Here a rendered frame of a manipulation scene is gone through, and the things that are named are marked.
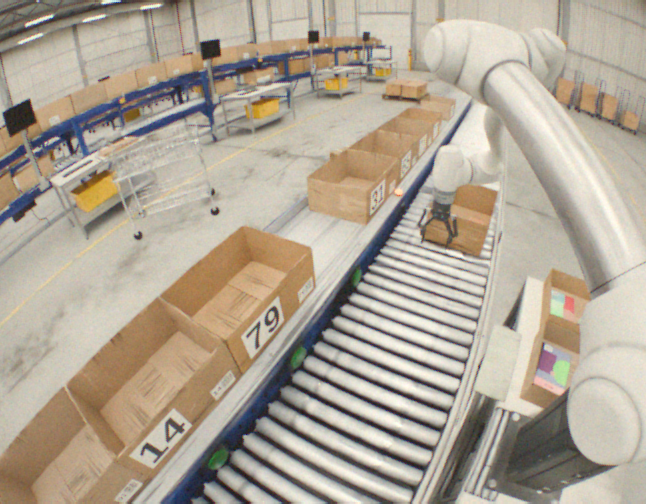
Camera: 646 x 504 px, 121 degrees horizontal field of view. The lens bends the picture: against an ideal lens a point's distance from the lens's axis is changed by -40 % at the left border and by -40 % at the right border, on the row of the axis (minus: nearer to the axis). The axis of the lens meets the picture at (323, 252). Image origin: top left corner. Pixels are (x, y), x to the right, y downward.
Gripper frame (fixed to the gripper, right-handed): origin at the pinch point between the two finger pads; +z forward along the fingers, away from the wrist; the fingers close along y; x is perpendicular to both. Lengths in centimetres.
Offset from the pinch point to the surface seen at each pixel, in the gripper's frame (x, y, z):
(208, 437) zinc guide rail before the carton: -105, -24, -3
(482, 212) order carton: 52, 17, 9
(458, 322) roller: -28.0, 19.5, 11.0
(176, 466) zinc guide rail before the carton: -117, -26, -3
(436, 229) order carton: 14.5, -2.3, 3.6
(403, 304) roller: -28.4, -2.6, 11.3
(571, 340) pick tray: -24, 65, 5
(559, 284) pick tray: 8, 61, 7
